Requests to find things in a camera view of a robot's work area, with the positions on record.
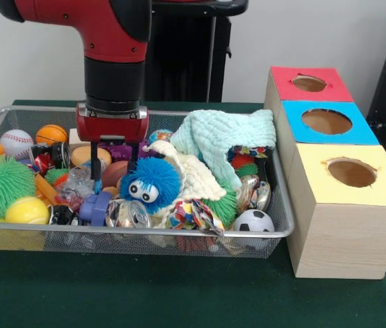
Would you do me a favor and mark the brown toy football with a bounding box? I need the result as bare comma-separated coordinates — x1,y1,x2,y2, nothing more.
102,160,130,187

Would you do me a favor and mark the cream waffle cloth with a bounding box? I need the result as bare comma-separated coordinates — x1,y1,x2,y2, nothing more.
141,139,228,230

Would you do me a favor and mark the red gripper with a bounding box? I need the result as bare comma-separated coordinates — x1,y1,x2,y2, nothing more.
75,101,150,184

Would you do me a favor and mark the blue fuzzy ball with eyes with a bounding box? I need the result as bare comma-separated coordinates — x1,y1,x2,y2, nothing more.
120,159,182,215

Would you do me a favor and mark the white baseball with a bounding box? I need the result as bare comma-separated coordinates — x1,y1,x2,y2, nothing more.
0,129,35,160

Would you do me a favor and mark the mint green waffle cloth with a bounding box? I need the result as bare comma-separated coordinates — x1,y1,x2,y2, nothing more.
170,109,277,189

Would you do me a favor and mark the dark green table cloth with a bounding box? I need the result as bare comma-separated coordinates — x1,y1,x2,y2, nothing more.
0,98,386,328

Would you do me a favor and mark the wooden box with three holes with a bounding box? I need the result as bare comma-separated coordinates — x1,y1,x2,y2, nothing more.
262,66,386,280

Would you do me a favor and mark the silver wire mesh bin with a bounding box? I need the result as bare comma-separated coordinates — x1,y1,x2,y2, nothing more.
0,105,295,260

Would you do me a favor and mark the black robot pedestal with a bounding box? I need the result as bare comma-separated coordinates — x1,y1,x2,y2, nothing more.
144,0,250,103

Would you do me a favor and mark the yellow tennis ball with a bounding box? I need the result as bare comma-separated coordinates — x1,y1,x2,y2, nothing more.
4,196,50,226

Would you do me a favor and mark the green fuzzy ball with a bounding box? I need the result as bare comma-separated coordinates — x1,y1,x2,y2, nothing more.
0,155,36,219

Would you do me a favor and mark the black and white soccer ball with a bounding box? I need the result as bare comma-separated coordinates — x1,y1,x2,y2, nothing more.
233,208,275,233

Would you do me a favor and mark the orange basketball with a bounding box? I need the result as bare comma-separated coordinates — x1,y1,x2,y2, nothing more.
35,124,69,146

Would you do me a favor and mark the crushed clear plastic bottle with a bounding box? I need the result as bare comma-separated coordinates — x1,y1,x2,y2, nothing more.
55,165,103,202

